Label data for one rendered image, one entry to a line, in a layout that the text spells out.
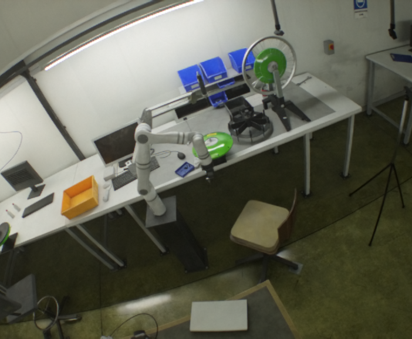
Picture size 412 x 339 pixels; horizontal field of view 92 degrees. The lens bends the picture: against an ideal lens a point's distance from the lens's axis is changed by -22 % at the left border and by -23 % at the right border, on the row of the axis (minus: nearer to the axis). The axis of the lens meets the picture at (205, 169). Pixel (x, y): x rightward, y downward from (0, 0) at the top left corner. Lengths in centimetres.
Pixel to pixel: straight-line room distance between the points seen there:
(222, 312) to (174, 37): 220
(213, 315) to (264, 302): 25
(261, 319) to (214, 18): 237
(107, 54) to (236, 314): 226
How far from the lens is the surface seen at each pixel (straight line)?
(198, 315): 129
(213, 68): 261
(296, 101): 251
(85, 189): 248
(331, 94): 262
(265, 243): 180
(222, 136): 191
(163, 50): 249
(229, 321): 125
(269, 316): 125
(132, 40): 246
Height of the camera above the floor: 220
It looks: 41 degrees down
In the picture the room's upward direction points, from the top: 22 degrees counter-clockwise
